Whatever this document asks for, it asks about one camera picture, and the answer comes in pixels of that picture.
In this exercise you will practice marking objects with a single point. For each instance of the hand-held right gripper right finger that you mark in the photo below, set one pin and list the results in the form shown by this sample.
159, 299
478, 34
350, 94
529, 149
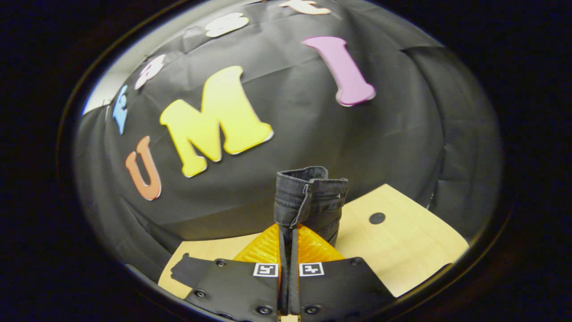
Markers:
339, 290

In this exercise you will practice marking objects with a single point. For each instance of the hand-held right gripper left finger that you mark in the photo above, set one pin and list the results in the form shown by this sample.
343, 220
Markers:
241, 290

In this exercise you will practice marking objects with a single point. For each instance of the black jeans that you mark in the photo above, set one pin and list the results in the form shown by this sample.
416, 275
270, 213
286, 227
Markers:
313, 201

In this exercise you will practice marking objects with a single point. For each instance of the black backdrop cloth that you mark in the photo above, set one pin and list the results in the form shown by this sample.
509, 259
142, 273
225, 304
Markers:
313, 134

